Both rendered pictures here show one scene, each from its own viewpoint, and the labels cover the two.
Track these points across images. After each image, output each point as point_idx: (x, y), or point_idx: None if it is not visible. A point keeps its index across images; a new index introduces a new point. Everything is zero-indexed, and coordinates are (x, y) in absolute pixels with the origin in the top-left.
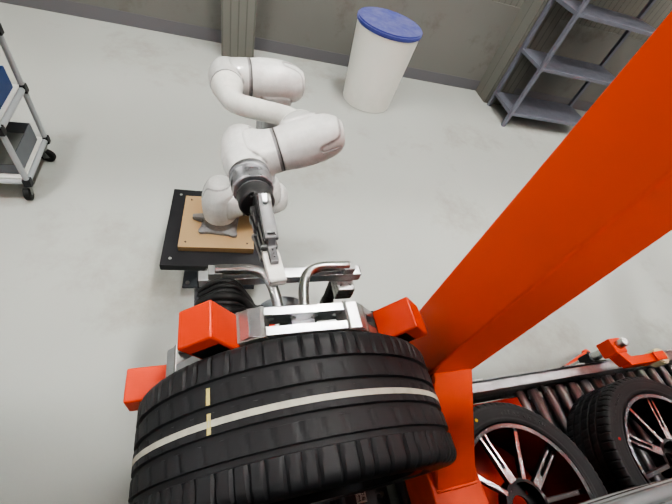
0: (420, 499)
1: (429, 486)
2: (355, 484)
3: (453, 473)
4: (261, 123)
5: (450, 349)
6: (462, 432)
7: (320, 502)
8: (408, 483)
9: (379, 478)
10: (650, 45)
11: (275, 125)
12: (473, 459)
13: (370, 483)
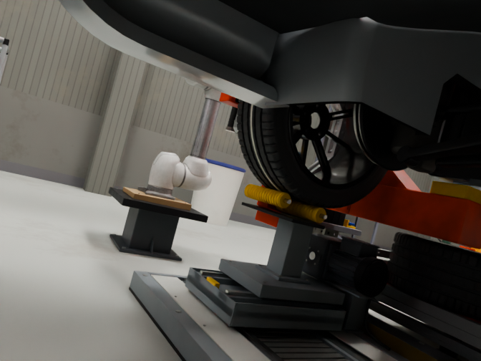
0: (401, 208)
1: (401, 189)
2: (359, 174)
3: (410, 186)
4: (209, 105)
5: None
6: (401, 171)
7: (343, 190)
8: (389, 218)
9: (371, 162)
10: None
11: (217, 107)
12: (416, 185)
13: (368, 167)
